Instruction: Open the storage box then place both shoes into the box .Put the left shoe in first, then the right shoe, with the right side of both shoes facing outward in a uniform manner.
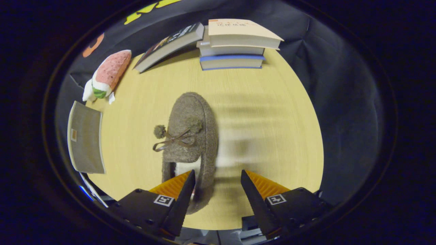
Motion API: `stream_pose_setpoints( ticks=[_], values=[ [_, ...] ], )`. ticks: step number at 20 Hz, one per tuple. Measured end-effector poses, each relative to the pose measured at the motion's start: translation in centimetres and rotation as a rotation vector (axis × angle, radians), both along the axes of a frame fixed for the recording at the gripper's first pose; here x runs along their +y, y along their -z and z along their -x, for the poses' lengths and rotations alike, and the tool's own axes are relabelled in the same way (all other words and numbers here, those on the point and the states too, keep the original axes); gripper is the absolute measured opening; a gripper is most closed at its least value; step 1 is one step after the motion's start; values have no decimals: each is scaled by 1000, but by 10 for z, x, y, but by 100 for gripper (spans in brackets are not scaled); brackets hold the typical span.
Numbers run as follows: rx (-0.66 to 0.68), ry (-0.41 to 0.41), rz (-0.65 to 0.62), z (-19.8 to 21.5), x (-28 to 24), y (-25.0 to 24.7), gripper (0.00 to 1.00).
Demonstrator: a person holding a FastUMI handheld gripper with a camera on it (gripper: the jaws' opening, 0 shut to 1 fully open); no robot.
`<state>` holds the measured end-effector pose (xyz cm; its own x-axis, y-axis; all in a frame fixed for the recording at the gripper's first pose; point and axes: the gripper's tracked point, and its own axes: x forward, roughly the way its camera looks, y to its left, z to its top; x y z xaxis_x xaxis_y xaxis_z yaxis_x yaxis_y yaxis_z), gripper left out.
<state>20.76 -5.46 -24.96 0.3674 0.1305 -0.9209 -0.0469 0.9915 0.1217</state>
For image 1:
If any white plush toy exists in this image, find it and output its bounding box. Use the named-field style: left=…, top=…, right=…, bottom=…
left=82, top=79, right=97, bottom=102

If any grey beige fabric storage box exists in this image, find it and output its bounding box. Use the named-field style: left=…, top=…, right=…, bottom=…
left=67, top=101, right=106, bottom=174

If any white cover book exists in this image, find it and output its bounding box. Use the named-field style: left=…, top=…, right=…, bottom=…
left=197, top=26, right=265, bottom=57

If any blue cover book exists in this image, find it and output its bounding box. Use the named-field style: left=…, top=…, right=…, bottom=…
left=200, top=54, right=266, bottom=71

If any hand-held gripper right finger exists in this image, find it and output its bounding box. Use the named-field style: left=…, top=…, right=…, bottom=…
left=240, top=169, right=332, bottom=239

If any beige cover book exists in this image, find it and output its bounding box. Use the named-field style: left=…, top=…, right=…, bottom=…
left=208, top=19, right=284, bottom=50

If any watermelon slice plush toy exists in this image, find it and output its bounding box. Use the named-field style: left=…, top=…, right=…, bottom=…
left=89, top=50, right=132, bottom=104

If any white panel with blue edge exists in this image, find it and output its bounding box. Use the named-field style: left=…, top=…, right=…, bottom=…
left=79, top=172, right=109, bottom=208

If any black cover book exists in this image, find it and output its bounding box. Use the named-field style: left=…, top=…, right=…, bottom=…
left=134, top=22, right=205, bottom=73

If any brown fuzzy shoe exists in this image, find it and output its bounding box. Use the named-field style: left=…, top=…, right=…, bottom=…
left=153, top=92, right=219, bottom=215

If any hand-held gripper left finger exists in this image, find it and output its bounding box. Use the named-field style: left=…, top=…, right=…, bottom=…
left=108, top=169, right=196, bottom=239

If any black backdrop cloth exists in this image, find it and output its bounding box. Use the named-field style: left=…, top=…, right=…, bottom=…
left=54, top=0, right=397, bottom=205

